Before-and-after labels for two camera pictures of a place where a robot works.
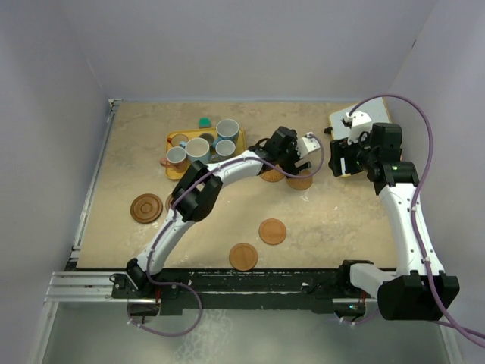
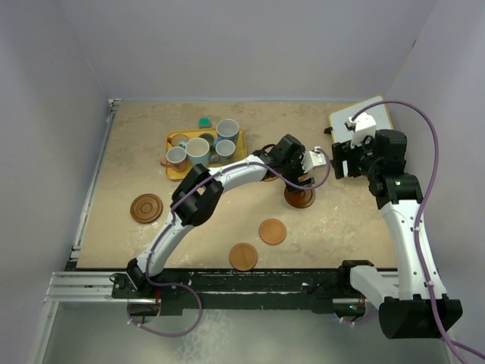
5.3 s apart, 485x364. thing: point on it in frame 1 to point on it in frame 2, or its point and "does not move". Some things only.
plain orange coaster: x=243 y=256 does not move
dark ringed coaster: x=168 y=202 to x=299 y=199
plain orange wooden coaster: x=272 y=231 does not move
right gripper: x=341 y=149 does not move
